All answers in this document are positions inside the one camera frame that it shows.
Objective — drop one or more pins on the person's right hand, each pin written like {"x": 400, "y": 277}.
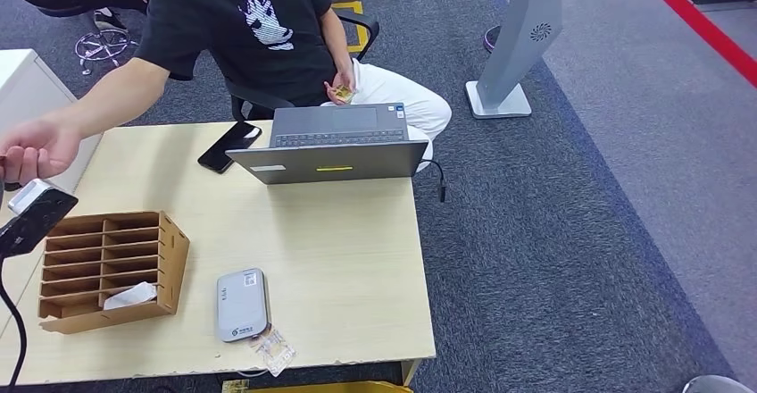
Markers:
{"x": 41, "y": 148}

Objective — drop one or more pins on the person's left hand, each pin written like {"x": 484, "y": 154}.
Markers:
{"x": 340, "y": 82}

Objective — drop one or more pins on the golden ID card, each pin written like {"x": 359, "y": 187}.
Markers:
{"x": 344, "y": 93}

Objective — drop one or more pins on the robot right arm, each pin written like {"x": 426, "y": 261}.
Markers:
{"x": 715, "y": 386}

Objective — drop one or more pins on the person's right forearm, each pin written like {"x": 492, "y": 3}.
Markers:
{"x": 112, "y": 103}

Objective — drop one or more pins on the person's left forearm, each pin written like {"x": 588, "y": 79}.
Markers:
{"x": 338, "y": 41}

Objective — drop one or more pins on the person in black shirt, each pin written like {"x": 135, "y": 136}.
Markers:
{"x": 260, "y": 65}

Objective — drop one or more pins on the white room key card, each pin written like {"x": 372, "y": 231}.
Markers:
{"x": 130, "y": 297}

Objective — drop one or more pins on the wooden card holder box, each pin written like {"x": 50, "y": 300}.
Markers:
{"x": 174, "y": 266}

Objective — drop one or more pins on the black office chair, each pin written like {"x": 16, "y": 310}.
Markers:
{"x": 365, "y": 23}

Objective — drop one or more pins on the white angled panel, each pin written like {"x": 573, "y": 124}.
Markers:
{"x": 29, "y": 82}

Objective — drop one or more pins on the yellow floor tape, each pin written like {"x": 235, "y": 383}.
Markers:
{"x": 346, "y": 5}

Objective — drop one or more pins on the grey laptop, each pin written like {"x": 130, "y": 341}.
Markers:
{"x": 325, "y": 162}

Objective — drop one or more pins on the black smartphone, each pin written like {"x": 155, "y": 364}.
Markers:
{"x": 223, "y": 150}

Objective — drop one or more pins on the chrome base stool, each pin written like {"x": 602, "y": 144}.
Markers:
{"x": 59, "y": 10}

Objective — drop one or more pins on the round dark base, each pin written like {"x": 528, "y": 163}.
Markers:
{"x": 491, "y": 40}

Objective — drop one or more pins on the grey kiosk stand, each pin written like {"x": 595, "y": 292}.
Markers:
{"x": 519, "y": 35}

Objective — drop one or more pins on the clear plastic bag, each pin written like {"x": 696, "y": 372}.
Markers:
{"x": 273, "y": 352}

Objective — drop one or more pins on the yellow object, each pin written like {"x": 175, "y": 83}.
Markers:
{"x": 331, "y": 388}

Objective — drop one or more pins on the red floor tape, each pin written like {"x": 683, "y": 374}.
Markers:
{"x": 698, "y": 23}

